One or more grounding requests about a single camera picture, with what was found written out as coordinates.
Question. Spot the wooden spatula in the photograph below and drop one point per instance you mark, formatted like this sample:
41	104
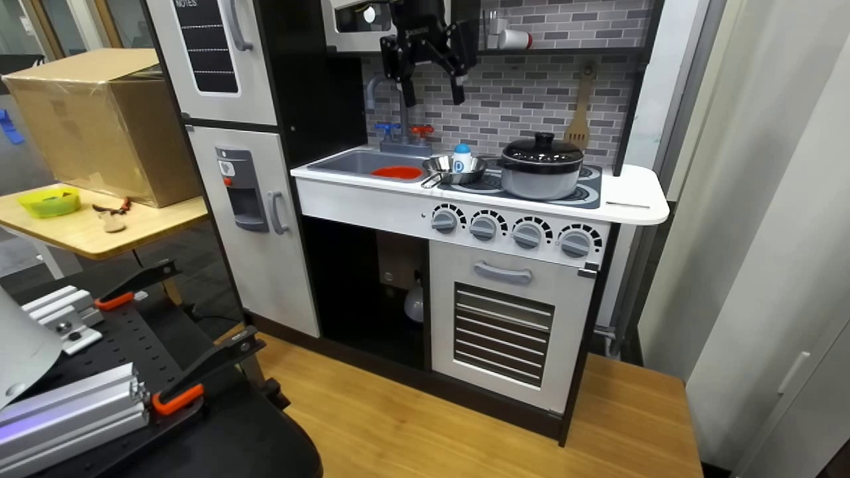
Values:
581	127

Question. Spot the red dish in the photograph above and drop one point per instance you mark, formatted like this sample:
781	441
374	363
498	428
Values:
400	173

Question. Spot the wooden side table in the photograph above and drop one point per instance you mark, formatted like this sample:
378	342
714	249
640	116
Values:
87	233

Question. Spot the black clamp orange grip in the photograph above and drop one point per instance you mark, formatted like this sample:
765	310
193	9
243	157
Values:
210	372

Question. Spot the grey pot with black lid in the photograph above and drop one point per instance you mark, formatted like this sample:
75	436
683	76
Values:
541	168

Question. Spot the white cup on shelf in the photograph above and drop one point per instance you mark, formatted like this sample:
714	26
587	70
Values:
504	38

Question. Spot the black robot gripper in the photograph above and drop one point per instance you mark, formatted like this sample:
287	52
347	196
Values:
431	31

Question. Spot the white bottle with blue cap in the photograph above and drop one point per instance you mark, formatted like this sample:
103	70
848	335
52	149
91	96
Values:
460	157

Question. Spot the stainless steel pan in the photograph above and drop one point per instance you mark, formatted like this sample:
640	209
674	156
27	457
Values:
443	172

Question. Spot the aluminium extrusion bar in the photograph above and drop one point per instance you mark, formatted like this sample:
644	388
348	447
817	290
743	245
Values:
61	423

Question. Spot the cardboard box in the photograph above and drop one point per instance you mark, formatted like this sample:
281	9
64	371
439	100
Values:
104	120

